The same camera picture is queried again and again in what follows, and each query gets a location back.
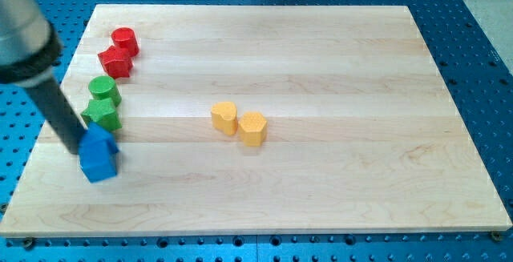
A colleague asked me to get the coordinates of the blue cube block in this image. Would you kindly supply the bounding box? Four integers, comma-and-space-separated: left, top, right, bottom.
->
79, 122, 119, 183

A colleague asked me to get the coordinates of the silver robot arm cylinder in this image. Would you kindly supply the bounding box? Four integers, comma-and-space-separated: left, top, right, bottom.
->
1, 0, 62, 87

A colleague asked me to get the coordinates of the yellow heart block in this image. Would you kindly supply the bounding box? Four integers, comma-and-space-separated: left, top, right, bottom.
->
211, 101, 238, 136

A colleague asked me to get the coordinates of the yellow hexagon block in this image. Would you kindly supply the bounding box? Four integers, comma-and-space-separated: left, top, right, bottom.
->
238, 111, 268, 147

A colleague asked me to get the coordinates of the light wooden board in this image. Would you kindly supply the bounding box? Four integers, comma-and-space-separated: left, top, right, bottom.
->
1, 4, 511, 237

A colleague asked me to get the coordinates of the red star block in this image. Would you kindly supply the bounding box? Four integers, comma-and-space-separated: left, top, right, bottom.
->
98, 46, 133, 79

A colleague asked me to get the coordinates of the green star block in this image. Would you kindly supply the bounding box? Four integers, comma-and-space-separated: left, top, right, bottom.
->
81, 98, 122, 131

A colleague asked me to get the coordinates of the red cylinder block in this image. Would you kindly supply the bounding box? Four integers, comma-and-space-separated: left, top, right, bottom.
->
111, 27, 139, 57

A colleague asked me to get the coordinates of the green cylinder block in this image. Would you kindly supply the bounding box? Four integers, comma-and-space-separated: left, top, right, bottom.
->
88, 75, 122, 107

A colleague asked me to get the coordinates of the black pusher rod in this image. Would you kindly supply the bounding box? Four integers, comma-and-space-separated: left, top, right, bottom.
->
25, 78, 86, 155

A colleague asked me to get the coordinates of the blue perforated metal table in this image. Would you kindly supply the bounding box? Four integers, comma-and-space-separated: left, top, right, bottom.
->
1, 0, 512, 261

